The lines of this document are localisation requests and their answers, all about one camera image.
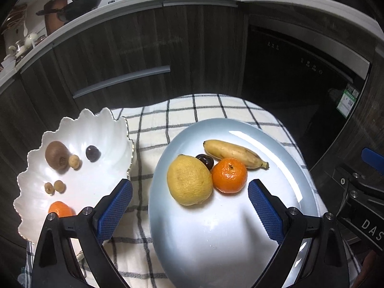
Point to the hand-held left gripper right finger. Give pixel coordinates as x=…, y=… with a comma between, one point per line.
x=265, y=213

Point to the pale green pot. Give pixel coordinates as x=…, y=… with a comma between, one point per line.
x=31, y=39

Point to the person's right forearm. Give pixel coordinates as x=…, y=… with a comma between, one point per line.
x=375, y=273

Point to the brown wooden cutting board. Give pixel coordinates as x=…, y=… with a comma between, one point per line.
x=55, y=9

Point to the black wok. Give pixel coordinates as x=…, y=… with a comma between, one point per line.
x=82, y=4

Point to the dark purple plum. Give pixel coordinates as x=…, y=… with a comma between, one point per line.
x=205, y=160
x=92, y=153

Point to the tan longan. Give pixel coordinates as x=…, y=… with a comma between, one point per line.
x=74, y=162
x=49, y=188
x=59, y=186

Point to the brown kiwi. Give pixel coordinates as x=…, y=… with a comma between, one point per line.
x=56, y=154

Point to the small yellow banana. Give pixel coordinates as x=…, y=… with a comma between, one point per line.
x=231, y=153

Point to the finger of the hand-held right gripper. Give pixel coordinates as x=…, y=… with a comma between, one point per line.
x=373, y=157

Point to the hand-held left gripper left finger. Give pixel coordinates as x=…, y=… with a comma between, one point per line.
x=115, y=210

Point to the white scalloped bowl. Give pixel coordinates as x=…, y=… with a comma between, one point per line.
x=96, y=180

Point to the pale blue oval plate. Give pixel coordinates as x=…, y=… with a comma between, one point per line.
x=216, y=231

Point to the black white plaid cloth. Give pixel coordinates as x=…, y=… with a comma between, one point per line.
x=144, y=144

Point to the orange tangerine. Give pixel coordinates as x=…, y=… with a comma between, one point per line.
x=61, y=210
x=229, y=175

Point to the black built-in dishwasher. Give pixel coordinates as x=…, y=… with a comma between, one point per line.
x=300, y=96

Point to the yellow lemon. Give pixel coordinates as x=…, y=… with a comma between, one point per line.
x=189, y=181

